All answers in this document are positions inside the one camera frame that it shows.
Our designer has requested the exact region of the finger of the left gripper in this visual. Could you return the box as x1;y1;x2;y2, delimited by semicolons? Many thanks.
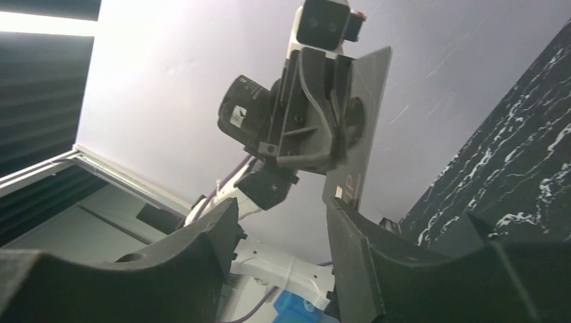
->
276;47;337;170
330;55;366;156

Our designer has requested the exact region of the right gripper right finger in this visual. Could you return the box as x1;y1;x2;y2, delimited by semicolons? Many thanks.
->
327;197;570;322

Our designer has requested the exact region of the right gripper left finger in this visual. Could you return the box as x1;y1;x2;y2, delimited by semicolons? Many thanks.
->
1;198;239;322

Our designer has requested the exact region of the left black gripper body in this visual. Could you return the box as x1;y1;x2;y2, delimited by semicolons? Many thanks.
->
217;47;312;172

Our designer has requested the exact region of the black credit card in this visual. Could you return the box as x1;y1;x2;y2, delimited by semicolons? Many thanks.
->
323;46;393;210

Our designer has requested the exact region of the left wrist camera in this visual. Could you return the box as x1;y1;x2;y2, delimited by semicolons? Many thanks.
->
286;1;367;58

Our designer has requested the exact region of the aluminium frame rail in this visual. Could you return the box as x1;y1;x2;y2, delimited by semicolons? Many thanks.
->
0;143;193;219

